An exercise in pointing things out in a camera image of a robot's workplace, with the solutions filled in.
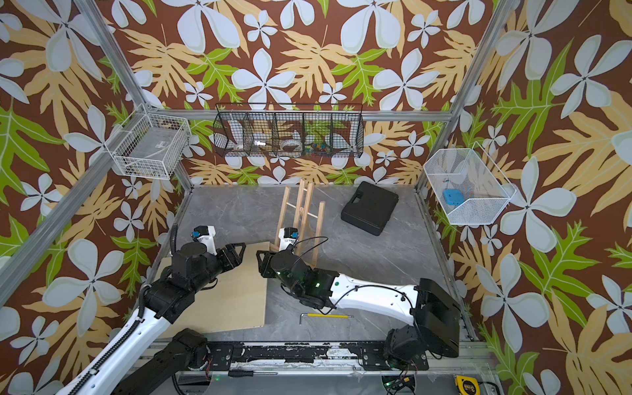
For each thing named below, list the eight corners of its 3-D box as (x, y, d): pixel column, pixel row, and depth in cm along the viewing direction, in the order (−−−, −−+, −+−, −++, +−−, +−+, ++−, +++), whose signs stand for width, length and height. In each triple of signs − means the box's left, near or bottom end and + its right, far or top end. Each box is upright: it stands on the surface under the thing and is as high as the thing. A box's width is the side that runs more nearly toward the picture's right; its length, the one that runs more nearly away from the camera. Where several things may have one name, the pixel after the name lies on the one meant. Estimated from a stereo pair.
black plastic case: (339, 219, 110) (340, 212, 106) (361, 186, 123) (363, 179, 119) (379, 238, 103) (382, 231, 99) (398, 201, 116) (401, 194, 113)
